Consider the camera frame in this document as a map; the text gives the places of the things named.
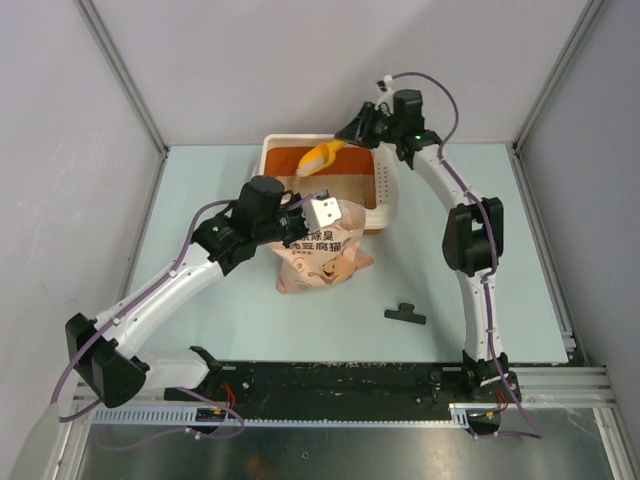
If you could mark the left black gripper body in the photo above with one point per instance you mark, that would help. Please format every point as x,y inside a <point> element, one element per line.
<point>288,226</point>

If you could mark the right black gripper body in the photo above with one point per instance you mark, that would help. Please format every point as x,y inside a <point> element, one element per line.
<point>387,129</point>

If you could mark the white orange litter box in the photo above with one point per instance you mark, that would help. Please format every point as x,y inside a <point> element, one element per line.
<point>366,177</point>

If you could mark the yellow plastic scoop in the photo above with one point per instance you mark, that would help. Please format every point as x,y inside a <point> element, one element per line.
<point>319,158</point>

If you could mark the pink cat litter bag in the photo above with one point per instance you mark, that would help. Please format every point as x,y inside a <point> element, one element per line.
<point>326,257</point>

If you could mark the black bag clip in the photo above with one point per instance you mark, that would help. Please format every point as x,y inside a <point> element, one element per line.
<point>405,312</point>

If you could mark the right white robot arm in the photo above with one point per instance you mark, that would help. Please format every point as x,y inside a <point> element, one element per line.
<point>473,239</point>

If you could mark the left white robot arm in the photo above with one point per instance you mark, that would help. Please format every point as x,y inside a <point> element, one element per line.
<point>106,350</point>

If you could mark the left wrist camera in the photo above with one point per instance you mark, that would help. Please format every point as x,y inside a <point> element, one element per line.
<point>321,211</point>

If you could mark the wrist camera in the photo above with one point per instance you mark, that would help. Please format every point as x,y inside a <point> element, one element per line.
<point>386,90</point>
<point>321,211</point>

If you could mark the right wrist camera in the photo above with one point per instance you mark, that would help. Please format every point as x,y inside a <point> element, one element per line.
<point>386,90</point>

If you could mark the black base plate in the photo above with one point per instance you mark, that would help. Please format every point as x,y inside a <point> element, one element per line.
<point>348,409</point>

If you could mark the grey cable duct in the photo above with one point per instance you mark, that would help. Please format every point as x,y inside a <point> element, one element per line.
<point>163,416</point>

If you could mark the aluminium frame rail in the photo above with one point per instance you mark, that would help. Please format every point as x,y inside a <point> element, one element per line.
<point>550,387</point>

